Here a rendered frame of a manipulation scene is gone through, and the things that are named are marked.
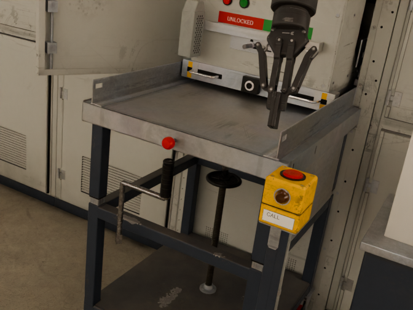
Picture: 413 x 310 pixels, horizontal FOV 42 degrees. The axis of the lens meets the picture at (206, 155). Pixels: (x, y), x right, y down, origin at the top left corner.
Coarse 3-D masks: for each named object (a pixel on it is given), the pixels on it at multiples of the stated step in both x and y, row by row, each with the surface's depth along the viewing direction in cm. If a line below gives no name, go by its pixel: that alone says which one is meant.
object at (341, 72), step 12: (348, 0) 152; (360, 0) 164; (348, 12) 156; (360, 12) 168; (348, 24) 160; (360, 24) 172; (348, 36) 164; (348, 48) 168; (336, 60) 159; (348, 60) 172; (336, 72) 163; (348, 72) 177; (336, 84) 167; (348, 84) 182
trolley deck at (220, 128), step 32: (160, 96) 163; (192, 96) 168; (224, 96) 173; (256, 96) 178; (128, 128) 143; (160, 128) 138; (192, 128) 138; (224, 128) 141; (256, 128) 145; (352, 128) 175; (224, 160) 131; (256, 160) 126; (288, 160) 125
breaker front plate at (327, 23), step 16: (208, 0) 173; (256, 0) 165; (320, 0) 155; (336, 0) 153; (208, 16) 174; (256, 16) 166; (272, 16) 164; (320, 16) 157; (336, 16) 154; (208, 32) 176; (320, 32) 158; (336, 32) 155; (208, 48) 177; (224, 48) 174; (240, 48) 171; (336, 48) 157; (224, 64) 176; (240, 64) 173; (256, 64) 170; (272, 64) 168; (320, 64) 160; (304, 80) 164; (320, 80) 161
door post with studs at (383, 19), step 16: (384, 0) 167; (384, 16) 168; (384, 32) 169; (368, 48) 173; (384, 48) 171; (368, 64) 175; (368, 80) 176; (368, 96) 177; (368, 112) 178; (352, 160) 185; (352, 176) 187; (336, 224) 194; (336, 240) 196; (336, 256) 198; (320, 288) 205; (320, 304) 206
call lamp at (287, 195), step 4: (280, 188) 99; (284, 188) 99; (276, 192) 99; (280, 192) 98; (284, 192) 98; (288, 192) 98; (276, 196) 99; (280, 196) 98; (284, 196) 98; (288, 196) 98; (276, 200) 99; (280, 200) 98; (284, 200) 98; (288, 200) 99; (280, 204) 100; (284, 204) 99
